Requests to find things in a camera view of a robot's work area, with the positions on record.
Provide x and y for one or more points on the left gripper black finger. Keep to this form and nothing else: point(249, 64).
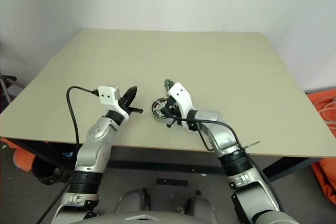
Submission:
point(131, 95)
point(136, 110)

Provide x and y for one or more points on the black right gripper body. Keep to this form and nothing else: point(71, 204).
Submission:
point(175, 111)

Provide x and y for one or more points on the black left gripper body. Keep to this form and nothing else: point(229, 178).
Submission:
point(125, 104)

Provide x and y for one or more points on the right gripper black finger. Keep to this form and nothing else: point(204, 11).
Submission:
point(173, 123)
point(166, 110)

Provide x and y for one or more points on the round silver metal object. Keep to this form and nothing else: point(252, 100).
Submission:
point(156, 108)

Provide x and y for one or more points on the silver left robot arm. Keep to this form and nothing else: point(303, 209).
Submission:
point(94, 140)

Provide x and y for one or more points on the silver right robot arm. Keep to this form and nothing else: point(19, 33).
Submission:
point(225, 137)

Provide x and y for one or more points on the small blue object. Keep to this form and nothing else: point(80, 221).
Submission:
point(67, 154)

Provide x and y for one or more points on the grey robot torso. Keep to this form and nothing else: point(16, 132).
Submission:
point(162, 220)

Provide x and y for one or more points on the black bag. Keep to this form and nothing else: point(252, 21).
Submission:
point(47, 171)

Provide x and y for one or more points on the orange fabric cushion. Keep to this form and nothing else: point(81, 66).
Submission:
point(21, 155)
point(323, 103)

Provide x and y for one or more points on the grey stand with black clamp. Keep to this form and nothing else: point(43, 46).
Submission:
point(6, 82)

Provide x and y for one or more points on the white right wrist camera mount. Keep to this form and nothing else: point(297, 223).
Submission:
point(181, 98)

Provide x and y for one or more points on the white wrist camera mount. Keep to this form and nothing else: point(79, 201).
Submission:
point(181, 98)
point(107, 98)

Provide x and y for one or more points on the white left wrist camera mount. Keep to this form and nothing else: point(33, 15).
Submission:
point(107, 98)

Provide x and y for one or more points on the black table frame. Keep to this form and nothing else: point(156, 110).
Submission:
point(157, 159)

